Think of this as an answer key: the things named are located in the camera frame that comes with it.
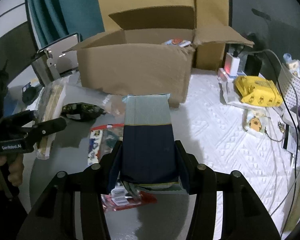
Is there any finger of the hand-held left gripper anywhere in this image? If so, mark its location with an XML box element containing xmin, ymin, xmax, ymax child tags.
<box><xmin>5</xmin><ymin>109</ymin><xmax>38</xmax><ymax>131</ymax></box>
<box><xmin>27</xmin><ymin>117</ymin><xmax>68</xmax><ymax>144</ymax></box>

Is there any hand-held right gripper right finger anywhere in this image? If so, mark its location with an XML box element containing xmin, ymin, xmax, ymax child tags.
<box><xmin>174</xmin><ymin>140</ymin><xmax>282</xmax><ymax>240</ymax></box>

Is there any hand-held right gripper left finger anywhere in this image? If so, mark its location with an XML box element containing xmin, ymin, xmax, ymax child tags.
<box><xmin>16</xmin><ymin>140</ymin><xmax>123</xmax><ymax>240</ymax></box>

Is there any clear biscuit packet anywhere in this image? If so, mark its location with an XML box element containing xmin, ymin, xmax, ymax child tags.
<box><xmin>35</xmin><ymin>77</ymin><xmax>71</xmax><ymax>160</ymax></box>

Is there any blue and teal snack bag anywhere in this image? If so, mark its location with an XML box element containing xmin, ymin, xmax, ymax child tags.
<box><xmin>121</xmin><ymin>93</ymin><xmax>188</xmax><ymax>194</ymax></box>

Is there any brown cardboard box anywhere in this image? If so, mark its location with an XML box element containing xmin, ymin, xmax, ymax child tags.
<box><xmin>62</xmin><ymin>5</ymin><xmax>255</xmax><ymax>109</ymax></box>

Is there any red white shrimp chip bag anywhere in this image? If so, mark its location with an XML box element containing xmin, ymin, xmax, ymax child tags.
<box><xmin>162</xmin><ymin>38</ymin><xmax>192</xmax><ymax>48</ymax></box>

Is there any person's left hand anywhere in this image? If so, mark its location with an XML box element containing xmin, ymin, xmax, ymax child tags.
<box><xmin>0</xmin><ymin>153</ymin><xmax>25</xmax><ymax>191</ymax></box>

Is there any dark pouch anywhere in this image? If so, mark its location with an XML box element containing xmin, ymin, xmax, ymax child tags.
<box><xmin>22</xmin><ymin>81</ymin><xmax>44</xmax><ymax>104</ymax></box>

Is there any red assorted snack packet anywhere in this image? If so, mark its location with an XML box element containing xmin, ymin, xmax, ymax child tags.
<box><xmin>89</xmin><ymin>123</ymin><xmax>158</xmax><ymax>212</ymax></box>

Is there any dark green snack packet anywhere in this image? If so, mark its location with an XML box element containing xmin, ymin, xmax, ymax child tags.
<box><xmin>61</xmin><ymin>102</ymin><xmax>107</xmax><ymax>123</ymax></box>

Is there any metal bottle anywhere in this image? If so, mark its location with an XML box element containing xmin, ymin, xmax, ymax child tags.
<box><xmin>31</xmin><ymin>52</ymin><xmax>62</xmax><ymax>84</ymax></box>

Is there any clear plastic bag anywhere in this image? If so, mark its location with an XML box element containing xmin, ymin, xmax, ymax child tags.
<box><xmin>65</xmin><ymin>83</ymin><xmax>126</xmax><ymax>117</ymax></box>

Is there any tablet with grey case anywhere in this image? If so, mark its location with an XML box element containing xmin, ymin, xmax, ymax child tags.
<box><xmin>37</xmin><ymin>32</ymin><xmax>81</xmax><ymax>74</ymax></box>

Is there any yellow wet wipes pack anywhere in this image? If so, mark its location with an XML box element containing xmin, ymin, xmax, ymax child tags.
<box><xmin>234</xmin><ymin>75</ymin><xmax>284</xmax><ymax>108</ymax></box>

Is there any white paper with black stripe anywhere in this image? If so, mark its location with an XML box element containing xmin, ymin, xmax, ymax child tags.
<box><xmin>282</xmin><ymin>123</ymin><xmax>300</xmax><ymax>153</ymax></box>

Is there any teal curtain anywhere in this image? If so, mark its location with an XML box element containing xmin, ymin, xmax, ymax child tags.
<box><xmin>25</xmin><ymin>0</ymin><xmax>106</xmax><ymax>48</ymax></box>

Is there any white charger with red light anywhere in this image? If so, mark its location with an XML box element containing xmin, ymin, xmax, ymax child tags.
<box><xmin>224</xmin><ymin>52</ymin><xmax>242</xmax><ymax>78</ymax></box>

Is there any small black box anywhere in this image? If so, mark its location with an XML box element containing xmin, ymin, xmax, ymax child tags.
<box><xmin>244</xmin><ymin>54</ymin><xmax>263</xmax><ymax>77</ymax></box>

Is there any white perforated plastic basket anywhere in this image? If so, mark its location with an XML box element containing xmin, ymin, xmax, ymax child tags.
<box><xmin>277</xmin><ymin>66</ymin><xmax>300</xmax><ymax>111</ymax></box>

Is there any small blue white bottle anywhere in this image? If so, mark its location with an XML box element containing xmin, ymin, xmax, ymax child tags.
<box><xmin>283</xmin><ymin>53</ymin><xmax>300</xmax><ymax>77</ymax></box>

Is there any black cable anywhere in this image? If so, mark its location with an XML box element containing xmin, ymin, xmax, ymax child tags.
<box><xmin>250</xmin><ymin>48</ymin><xmax>300</xmax><ymax>217</ymax></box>

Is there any white cable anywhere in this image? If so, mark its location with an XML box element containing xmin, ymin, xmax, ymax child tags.
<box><xmin>264</xmin><ymin>49</ymin><xmax>300</xmax><ymax>213</ymax></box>

